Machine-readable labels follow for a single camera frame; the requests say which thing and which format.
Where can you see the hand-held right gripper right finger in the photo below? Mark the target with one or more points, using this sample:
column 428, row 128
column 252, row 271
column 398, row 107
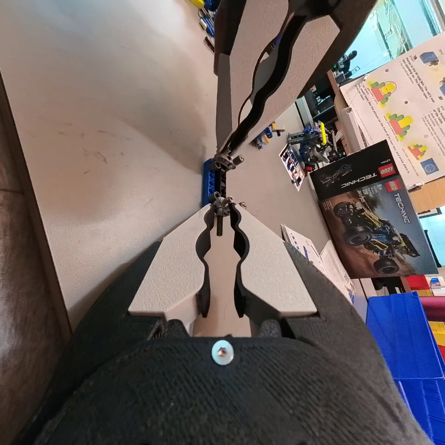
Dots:
column 274, row 281

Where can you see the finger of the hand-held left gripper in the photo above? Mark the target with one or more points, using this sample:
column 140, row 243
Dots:
column 306, row 62
column 236, row 76

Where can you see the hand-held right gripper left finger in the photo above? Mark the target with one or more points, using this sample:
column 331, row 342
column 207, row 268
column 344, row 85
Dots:
column 170, row 278

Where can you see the blue black lego beam assembly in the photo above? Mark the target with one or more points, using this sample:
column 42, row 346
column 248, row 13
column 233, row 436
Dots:
column 208, row 180

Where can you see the open lego instruction booklet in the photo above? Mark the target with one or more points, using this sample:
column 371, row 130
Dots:
column 302, row 248

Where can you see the pile of loose lego pieces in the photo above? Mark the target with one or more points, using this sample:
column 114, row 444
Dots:
column 208, row 26

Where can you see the yellow black lego pin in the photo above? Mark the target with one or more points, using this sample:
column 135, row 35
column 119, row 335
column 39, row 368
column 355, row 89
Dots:
column 276, row 130

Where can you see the small blue yellow Lego parts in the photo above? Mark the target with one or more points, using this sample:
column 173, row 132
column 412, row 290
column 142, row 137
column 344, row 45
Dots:
column 261, row 139

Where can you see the partly built lego model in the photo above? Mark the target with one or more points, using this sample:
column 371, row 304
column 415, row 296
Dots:
column 313, row 146

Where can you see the lego sticker sheet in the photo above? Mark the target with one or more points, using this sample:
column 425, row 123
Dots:
column 292, row 167

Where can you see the lego set cardboard box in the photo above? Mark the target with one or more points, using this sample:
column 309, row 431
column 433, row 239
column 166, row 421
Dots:
column 372, row 222

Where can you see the thin white paper leaflet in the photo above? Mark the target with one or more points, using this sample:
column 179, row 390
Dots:
column 339, row 271

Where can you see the white printed poster board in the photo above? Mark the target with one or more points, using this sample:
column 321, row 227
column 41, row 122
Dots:
column 399, row 104

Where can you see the blue plastic storage bin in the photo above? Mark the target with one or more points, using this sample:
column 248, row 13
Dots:
column 403, row 337
column 427, row 410

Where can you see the red plastic bin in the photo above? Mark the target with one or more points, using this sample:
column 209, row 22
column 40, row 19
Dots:
column 417, row 283

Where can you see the maroon cylinder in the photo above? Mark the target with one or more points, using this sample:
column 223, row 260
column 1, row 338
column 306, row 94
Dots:
column 434, row 307

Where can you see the yellow plastic bin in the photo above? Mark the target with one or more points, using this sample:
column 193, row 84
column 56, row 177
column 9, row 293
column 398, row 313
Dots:
column 438, row 332

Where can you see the brown cardboard box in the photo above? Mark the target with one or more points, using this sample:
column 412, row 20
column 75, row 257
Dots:
column 431, row 194

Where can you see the glass window wall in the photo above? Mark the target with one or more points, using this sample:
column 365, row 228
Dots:
column 399, row 27

